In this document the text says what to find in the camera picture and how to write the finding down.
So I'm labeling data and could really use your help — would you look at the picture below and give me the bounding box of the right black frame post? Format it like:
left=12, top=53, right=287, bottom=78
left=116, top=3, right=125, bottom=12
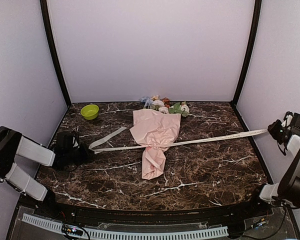
left=230, top=0, right=262, bottom=108

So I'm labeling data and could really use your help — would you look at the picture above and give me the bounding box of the grey slotted cable duct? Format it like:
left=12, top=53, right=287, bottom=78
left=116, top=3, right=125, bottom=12
left=21, top=213, right=229, bottom=240

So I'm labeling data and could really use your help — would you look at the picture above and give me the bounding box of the left black frame post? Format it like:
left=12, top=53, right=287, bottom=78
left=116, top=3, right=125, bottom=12
left=39, top=0, right=72, bottom=108

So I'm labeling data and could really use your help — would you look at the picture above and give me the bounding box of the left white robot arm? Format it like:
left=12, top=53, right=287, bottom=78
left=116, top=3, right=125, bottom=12
left=0, top=126, right=94, bottom=218

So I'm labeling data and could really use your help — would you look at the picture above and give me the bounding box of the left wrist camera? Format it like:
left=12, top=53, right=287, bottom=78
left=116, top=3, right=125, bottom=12
left=55, top=131, right=80, bottom=151

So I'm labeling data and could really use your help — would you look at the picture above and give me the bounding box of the blue flower stem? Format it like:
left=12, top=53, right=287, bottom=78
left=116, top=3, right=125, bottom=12
left=139, top=96, right=153, bottom=109

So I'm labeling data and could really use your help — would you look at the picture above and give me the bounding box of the white rose stem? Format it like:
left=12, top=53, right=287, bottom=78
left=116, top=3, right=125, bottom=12
left=168, top=101, right=190, bottom=117
left=150, top=99, right=169, bottom=114

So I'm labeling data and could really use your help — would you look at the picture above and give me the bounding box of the pink wrapping paper sheet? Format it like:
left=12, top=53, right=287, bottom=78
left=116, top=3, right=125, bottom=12
left=130, top=109, right=181, bottom=180

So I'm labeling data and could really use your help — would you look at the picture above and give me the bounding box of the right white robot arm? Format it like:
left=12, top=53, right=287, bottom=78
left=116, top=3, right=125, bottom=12
left=245, top=119, right=300, bottom=217

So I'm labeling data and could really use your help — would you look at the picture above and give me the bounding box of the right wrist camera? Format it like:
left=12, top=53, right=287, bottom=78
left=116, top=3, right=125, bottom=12
left=281, top=111, right=300, bottom=130

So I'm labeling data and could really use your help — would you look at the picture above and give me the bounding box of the green plastic bowl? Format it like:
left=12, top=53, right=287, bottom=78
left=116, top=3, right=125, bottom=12
left=80, top=104, right=99, bottom=120

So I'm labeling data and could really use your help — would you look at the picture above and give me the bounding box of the beige printed ribbon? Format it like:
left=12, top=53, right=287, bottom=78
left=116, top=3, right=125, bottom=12
left=92, top=129, right=268, bottom=154

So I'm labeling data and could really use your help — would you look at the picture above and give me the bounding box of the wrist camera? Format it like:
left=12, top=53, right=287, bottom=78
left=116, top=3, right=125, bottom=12
left=281, top=111, right=300, bottom=130
left=55, top=131, right=80, bottom=151

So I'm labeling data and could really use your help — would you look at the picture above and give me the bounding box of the peach and orange flower stem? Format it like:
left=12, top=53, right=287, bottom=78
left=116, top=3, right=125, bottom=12
left=151, top=95, right=171, bottom=107

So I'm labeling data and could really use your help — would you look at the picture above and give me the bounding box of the black frame post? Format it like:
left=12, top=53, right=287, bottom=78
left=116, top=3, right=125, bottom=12
left=230, top=0, right=262, bottom=108
left=39, top=0, right=72, bottom=108

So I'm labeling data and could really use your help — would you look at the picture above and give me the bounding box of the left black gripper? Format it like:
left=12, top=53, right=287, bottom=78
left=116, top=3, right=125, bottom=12
left=64, top=143, right=93, bottom=166

